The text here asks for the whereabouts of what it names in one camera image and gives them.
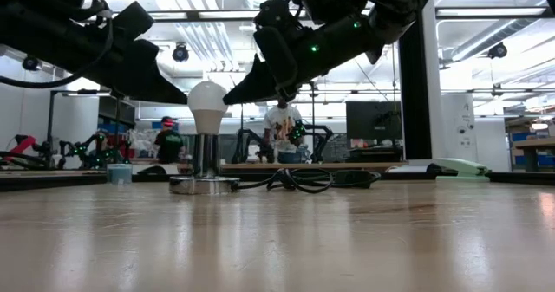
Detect dark shelf unit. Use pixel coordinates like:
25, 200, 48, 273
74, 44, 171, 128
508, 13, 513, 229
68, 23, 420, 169
97, 95, 137, 131

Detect chrome lamp base with socket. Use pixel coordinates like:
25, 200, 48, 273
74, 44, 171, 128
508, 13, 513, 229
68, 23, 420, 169
168, 133, 241, 196

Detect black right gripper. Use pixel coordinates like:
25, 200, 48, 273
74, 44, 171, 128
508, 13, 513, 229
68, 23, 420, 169
223, 0, 382, 106

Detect black monitor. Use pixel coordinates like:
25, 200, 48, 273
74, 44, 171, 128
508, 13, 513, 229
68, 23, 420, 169
345, 101, 403, 141

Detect wooden workbench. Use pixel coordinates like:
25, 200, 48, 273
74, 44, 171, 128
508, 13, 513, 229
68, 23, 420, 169
513, 137, 555, 172

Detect red equipment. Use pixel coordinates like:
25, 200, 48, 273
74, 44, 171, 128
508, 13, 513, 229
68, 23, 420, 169
0, 133, 40, 168

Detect person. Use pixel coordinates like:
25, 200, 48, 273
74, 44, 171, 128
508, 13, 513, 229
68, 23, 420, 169
153, 115, 186, 165
263, 97, 304, 165

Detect black lamp power cord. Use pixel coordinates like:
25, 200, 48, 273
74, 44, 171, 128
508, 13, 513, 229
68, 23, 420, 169
232, 167, 382, 195

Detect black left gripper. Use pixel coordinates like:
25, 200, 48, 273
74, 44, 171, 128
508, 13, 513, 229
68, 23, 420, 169
64, 0, 188, 106

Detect black aluminium table frame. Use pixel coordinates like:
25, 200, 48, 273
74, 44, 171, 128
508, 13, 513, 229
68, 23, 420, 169
0, 168, 555, 193

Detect black gantry frame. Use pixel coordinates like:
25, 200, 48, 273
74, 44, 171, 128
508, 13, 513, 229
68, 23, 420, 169
46, 88, 113, 168

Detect black inline cord switch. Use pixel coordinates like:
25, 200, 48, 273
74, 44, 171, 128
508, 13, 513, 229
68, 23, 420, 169
336, 169, 375, 188

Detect white frosted lightbulb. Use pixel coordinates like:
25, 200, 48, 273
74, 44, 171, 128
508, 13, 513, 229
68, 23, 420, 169
186, 80, 230, 135

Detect black ceiling spotlight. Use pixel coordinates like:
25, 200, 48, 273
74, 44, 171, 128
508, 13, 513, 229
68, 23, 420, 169
22, 55, 42, 72
172, 42, 191, 63
487, 42, 508, 60

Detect beige wooden desk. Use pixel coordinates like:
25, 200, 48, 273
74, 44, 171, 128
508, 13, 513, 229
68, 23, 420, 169
129, 160, 408, 174

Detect mint green stapler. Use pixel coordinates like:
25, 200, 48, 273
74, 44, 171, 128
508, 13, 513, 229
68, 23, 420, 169
434, 157, 491, 183

